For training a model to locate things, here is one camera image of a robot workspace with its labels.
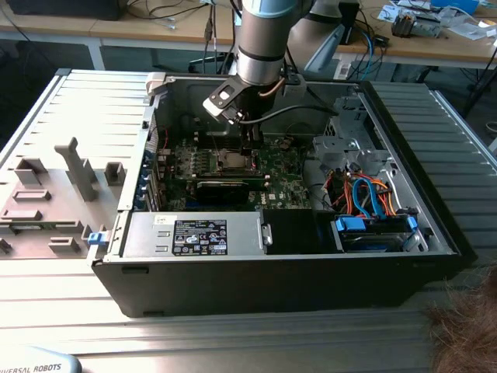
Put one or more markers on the green motherboard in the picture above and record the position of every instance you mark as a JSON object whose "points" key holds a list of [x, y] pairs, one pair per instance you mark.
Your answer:
{"points": [[287, 182]]}

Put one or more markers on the silver metal drive cage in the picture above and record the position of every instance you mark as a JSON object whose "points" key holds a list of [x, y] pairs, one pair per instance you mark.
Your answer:
{"points": [[341, 151]]}

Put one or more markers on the black upright box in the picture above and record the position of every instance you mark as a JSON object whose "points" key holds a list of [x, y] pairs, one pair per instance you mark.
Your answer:
{"points": [[349, 19]]}

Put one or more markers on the silver power supply unit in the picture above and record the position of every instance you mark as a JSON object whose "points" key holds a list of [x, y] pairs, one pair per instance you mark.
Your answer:
{"points": [[147, 233]]}

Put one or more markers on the black open PC case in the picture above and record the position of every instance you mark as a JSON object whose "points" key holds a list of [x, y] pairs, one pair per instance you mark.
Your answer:
{"points": [[272, 287]]}

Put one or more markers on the CPU socket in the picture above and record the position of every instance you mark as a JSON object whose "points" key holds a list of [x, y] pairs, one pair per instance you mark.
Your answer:
{"points": [[237, 171]]}

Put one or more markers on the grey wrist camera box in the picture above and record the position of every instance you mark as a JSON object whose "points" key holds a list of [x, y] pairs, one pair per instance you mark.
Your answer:
{"points": [[295, 89]]}

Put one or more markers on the blue box on desk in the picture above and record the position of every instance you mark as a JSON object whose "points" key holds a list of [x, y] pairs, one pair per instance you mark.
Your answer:
{"points": [[458, 4]]}

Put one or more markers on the hard disk in blue carrier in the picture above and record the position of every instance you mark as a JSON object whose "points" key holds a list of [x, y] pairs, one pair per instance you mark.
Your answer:
{"points": [[369, 242]]}

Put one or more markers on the pale grey slanted panel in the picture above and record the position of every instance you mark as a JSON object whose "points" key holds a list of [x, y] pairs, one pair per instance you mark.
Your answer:
{"points": [[328, 50]]}

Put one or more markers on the wooden desk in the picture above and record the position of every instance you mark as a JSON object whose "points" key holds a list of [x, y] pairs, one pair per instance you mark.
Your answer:
{"points": [[136, 29], [427, 48]]}

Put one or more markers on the grey metal device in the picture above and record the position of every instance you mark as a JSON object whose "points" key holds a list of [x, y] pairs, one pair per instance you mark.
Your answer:
{"points": [[427, 28]]}

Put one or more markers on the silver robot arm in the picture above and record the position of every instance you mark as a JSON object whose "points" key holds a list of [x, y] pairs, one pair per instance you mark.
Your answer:
{"points": [[262, 39]]}

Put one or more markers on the copper finned heat sink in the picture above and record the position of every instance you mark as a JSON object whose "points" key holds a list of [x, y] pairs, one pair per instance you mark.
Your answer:
{"points": [[404, 24]]}

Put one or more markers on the brown-haired person's head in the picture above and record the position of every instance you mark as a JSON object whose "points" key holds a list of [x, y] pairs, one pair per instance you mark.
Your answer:
{"points": [[470, 334]]}

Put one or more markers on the small blue plastic clip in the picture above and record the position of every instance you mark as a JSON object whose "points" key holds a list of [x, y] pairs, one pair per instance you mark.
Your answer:
{"points": [[95, 238]]}

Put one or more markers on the black graphics card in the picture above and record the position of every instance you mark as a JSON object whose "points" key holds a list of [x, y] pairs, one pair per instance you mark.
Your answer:
{"points": [[221, 194]]}

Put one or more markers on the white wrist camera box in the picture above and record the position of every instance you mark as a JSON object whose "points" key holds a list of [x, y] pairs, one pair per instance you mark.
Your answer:
{"points": [[217, 107]]}

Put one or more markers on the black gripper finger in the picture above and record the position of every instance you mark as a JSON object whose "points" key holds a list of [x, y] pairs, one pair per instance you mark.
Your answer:
{"points": [[252, 138]]}

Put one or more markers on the grey parts rack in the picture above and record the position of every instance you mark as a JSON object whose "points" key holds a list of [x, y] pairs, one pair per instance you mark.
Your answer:
{"points": [[58, 186]]}

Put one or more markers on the black box on desk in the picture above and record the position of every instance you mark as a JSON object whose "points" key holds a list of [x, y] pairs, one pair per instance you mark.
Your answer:
{"points": [[58, 9]]}

